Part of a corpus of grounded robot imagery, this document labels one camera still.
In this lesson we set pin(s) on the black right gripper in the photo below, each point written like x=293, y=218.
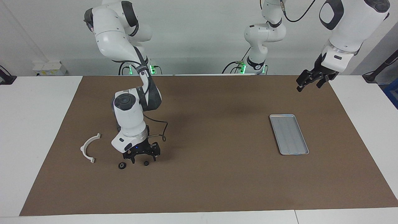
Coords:
x=140, y=148

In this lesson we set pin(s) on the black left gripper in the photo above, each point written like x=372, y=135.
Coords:
x=321, y=71

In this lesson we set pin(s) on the large black bearing gear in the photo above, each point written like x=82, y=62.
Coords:
x=122, y=165

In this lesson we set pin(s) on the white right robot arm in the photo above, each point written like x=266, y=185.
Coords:
x=129, y=115

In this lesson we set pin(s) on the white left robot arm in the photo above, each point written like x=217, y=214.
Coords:
x=351, y=28

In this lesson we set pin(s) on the silver metal tray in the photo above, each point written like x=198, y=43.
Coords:
x=289, y=133

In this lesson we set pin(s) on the brown table mat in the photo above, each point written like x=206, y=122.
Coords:
x=199, y=174

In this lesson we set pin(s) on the blue crate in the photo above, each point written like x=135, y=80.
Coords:
x=392, y=93

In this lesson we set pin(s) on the white power strip box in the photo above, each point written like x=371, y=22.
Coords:
x=46, y=68

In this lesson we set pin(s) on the white curved plastic bracket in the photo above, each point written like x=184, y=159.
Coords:
x=82, y=149

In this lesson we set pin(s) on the black clamp mount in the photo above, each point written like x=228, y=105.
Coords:
x=6, y=79

